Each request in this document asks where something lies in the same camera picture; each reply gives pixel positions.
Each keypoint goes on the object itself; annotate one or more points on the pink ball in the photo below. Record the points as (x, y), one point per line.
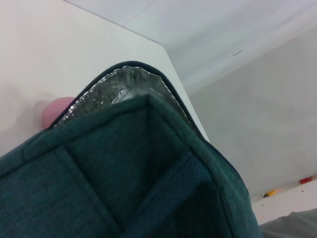
(55, 111)

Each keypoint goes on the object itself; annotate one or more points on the red background object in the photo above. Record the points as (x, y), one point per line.
(305, 180)

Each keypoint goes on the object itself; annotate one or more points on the yellow background object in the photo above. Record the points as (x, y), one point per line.
(270, 193)

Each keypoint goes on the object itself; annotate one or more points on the dark teal lunch bag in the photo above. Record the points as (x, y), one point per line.
(111, 161)

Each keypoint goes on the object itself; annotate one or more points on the white background table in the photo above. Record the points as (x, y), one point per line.
(284, 198)

